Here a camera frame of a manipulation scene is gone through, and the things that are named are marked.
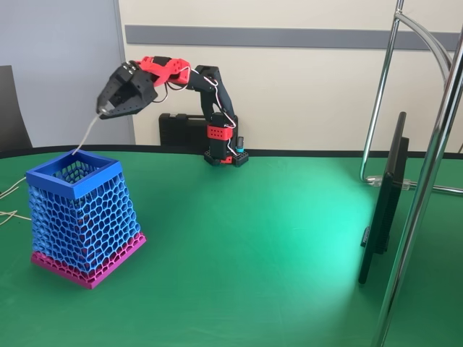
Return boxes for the black plastic case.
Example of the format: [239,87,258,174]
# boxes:
[158,112,211,147]

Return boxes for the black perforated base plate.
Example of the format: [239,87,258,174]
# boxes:
[203,149,250,168]

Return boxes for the green table cloth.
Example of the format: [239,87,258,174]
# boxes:
[0,143,463,347]

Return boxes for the chrome tubular stand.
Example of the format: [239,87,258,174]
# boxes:
[359,0,463,347]

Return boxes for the dark chair backrest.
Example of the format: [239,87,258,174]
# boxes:
[0,64,33,153]

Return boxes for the black monitor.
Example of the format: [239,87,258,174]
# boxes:
[357,111,412,286]

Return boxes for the white cables at left edge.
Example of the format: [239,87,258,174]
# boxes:
[0,176,28,199]

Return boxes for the clear plastic clip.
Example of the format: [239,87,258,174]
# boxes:
[365,174,413,192]

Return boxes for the blue and pink lattice basket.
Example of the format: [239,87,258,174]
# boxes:
[25,147,148,290]

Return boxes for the grey wall rail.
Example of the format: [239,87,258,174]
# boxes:
[124,24,463,51]

